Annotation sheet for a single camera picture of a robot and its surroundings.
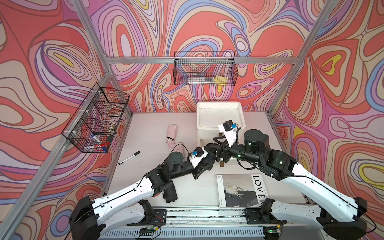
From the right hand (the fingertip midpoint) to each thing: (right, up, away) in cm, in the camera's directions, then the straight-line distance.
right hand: (210, 148), depth 61 cm
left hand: (+1, -7, +5) cm, 9 cm away
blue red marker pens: (-46, +1, +3) cm, 46 cm away
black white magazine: (+19, -25, +17) cm, 36 cm away
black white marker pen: (-48, -11, +34) cm, 60 cm away
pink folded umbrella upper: (-22, +6, +45) cm, 51 cm away
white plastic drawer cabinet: (+3, +16, +27) cm, 31 cm away
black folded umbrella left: (-20, -28, +18) cm, 39 cm away
